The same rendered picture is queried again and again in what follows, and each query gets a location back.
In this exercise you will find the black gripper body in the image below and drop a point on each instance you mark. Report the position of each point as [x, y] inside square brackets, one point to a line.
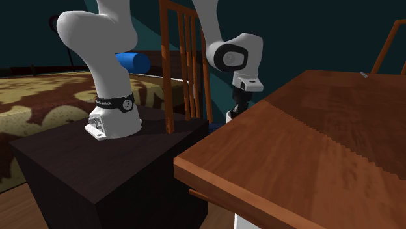
[241, 97]

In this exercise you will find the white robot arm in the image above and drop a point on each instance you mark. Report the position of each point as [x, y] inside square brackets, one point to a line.
[104, 66]

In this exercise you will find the wooden slatted chair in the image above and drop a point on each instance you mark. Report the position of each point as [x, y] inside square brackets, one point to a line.
[167, 73]

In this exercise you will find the brown wooden table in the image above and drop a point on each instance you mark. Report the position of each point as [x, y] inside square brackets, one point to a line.
[301, 152]

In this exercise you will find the blue cylinder cushion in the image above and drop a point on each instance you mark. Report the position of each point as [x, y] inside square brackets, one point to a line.
[136, 62]

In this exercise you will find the small silver pen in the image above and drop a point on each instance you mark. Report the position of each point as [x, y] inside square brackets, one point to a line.
[363, 75]

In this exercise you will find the dark robot stand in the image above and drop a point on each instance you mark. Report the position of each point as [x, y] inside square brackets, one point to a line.
[104, 177]

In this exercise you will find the brown and cream patterned rug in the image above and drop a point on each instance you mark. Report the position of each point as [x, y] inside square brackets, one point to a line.
[41, 101]

